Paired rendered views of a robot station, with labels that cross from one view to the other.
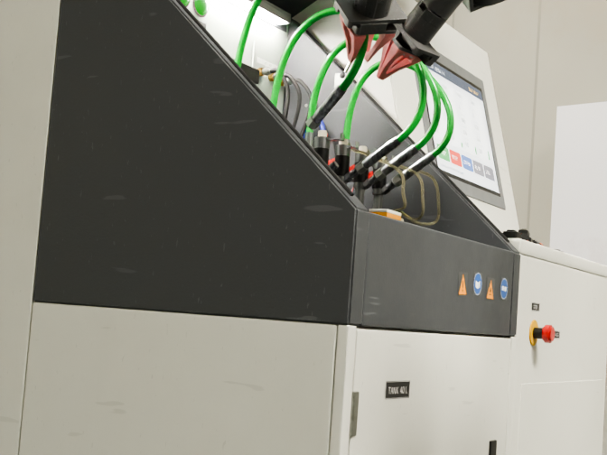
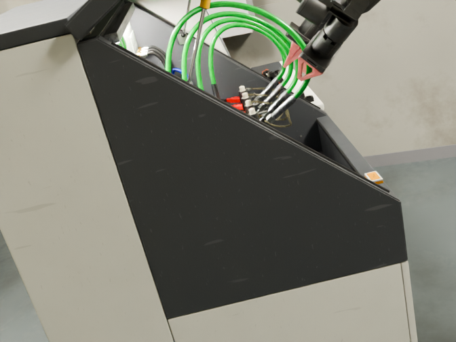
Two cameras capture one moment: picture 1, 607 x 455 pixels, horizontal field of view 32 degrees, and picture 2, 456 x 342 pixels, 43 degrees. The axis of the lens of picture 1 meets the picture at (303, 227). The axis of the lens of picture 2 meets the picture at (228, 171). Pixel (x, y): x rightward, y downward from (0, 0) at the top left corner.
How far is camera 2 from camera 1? 1.31 m
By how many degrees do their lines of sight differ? 40
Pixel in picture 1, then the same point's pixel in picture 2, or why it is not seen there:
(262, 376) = (358, 302)
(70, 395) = not seen: outside the picture
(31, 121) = (112, 213)
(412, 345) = not seen: hidden behind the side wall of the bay
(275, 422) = (372, 320)
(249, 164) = (318, 196)
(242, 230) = (323, 234)
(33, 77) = (100, 182)
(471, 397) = not seen: hidden behind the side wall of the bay
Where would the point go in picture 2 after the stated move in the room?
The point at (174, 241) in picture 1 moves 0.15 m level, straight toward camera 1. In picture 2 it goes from (273, 254) to (324, 273)
